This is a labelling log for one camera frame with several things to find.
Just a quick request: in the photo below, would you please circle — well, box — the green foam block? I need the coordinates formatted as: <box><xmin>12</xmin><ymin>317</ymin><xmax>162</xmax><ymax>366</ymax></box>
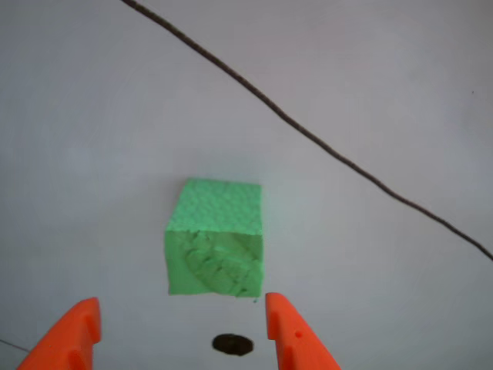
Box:
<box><xmin>164</xmin><ymin>177</ymin><xmax>266</xmax><ymax>298</ymax></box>

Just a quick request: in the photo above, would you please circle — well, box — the black dot mark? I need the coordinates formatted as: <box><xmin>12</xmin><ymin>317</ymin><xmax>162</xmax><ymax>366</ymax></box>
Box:
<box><xmin>212</xmin><ymin>333</ymin><xmax>255</xmax><ymax>356</ymax></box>

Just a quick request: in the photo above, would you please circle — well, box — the white paper sheet with lines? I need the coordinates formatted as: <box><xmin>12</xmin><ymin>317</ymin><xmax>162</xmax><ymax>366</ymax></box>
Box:
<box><xmin>0</xmin><ymin>0</ymin><xmax>493</xmax><ymax>370</ymax></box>

